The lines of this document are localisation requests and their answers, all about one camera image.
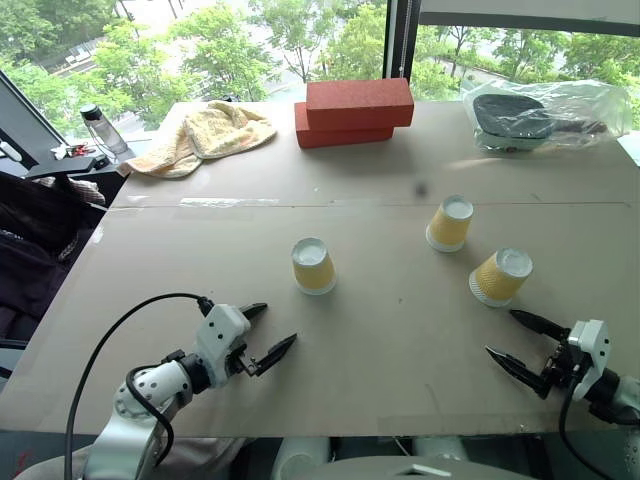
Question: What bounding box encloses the dark clothing pile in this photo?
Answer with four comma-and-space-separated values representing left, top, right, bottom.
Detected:
0, 171, 107, 341

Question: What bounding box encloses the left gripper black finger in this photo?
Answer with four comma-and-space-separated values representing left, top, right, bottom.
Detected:
249, 333, 299, 378
238, 301, 269, 323

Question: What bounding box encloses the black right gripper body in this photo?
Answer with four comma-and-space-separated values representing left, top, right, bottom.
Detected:
541, 327, 584, 392

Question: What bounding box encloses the dark window frame post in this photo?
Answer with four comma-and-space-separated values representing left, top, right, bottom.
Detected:
384, 0, 424, 104

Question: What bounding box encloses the dark round object in bag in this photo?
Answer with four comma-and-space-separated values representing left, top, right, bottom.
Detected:
471, 93, 557, 152

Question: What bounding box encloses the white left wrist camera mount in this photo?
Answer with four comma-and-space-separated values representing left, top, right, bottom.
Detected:
194, 303, 252, 389

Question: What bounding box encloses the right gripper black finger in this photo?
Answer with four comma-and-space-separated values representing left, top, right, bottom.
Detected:
509, 309, 571, 343
485, 346, 552, 400

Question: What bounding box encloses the white rounded shape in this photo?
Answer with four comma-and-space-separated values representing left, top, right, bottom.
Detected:
271, 436, 332, 480

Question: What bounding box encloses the lower red brick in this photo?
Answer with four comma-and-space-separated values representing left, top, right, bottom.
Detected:
294, 101, 396, 150

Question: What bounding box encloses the red brick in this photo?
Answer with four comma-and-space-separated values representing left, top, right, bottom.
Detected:
305, 77, 416, 130
294, 101, 396, 150

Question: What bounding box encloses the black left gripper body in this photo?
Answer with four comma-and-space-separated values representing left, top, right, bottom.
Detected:
227, 344, 259, 379

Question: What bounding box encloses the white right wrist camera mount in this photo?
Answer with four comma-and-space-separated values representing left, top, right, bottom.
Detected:
569, 319, 612, 402

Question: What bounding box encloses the clear plastic bag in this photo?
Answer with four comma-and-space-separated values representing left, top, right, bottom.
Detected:
461, 78, 635, 156

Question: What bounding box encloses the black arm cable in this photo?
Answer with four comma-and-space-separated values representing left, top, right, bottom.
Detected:
64, 292, 215, 480
558, 383, 632, 480

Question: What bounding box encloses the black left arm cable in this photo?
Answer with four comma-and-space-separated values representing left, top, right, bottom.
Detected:
64, 292, 215, 480

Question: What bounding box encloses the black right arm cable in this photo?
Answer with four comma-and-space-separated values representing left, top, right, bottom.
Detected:
558, 383, 632, 480

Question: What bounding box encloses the black side shelf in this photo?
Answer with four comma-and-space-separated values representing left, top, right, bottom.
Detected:
26, 151, 120, 182

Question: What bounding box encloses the upper red brick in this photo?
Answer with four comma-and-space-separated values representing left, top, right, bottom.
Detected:
305, 77, 416, 130

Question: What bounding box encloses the pale yellow towel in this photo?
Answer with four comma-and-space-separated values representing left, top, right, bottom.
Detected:
116, 99, 278, 180

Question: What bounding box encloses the yellow paper cup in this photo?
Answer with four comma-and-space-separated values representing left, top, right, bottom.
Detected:
291, 237, 338, 297
467, 247, 535, 309
425, 194, 475, 254

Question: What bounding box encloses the clear water bottle black cap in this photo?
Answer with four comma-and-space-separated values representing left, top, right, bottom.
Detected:
79, 103, 131, 157

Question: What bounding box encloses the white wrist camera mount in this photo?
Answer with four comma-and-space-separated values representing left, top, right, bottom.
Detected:
569, 319, 612, 402
194, 303, 252, 389

